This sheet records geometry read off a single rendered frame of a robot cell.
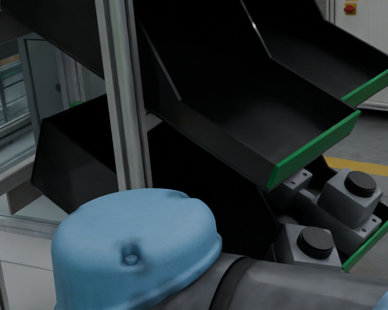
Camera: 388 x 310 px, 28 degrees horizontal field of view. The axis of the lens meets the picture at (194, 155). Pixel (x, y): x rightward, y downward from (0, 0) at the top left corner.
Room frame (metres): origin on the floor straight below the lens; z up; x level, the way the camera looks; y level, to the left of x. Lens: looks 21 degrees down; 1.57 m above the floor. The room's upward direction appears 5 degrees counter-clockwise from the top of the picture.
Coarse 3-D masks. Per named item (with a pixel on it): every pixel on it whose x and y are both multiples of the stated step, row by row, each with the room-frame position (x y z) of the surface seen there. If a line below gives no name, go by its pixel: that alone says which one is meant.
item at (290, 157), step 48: (48, 0) 0.61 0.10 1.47; (144, 0) 0.72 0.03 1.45; (192, 0) 0.68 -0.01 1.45; (240, 0) 0.65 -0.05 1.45; (96, 48) 0.58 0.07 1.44; (144, 48) 0.55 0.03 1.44; (192, 48) 0.66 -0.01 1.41; (240, 48) 0.65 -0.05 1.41; (144, 96) 0.56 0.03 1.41; (192, 96) 0.58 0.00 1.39; (240, 96) 0.60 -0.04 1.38; (288, 96) 0.62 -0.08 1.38; (240, 144) 0.50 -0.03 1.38; (288, 144) 0.55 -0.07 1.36
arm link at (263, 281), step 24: (240, 264) 0.29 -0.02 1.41; (264, 264) 0.29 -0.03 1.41; (288, 264) 0.29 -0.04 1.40; (240, 288) 0.27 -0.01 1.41; (264, 288) 0.27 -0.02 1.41; (288, 288) 0.27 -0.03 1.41; (312, 288) 0.26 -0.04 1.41; (336, 288) 0.26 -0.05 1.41; (360, 288) 0.26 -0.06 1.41; (384, 288) 0.26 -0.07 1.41
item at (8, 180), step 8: (0, 0) 0.68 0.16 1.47; (0, 8) 0.68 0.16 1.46; (152, 120) 0.56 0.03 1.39; (160, 120) 0.57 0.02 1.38; (152, 128) 0.56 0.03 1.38; (32, 160) 0.69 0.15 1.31; (16, 168) 0.67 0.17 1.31; (24, 168) 0.68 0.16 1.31; (32, 168) 0.69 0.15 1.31; (0, 176) 0.66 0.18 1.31; (8, 176) 0.66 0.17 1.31; (16, 176) 0.67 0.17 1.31; (24, 176) 0.67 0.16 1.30; (0, 184) 0.65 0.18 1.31; (8, 184) 0.65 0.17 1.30; (16, 184) 0.66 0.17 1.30; (0, 192) 0.64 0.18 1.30
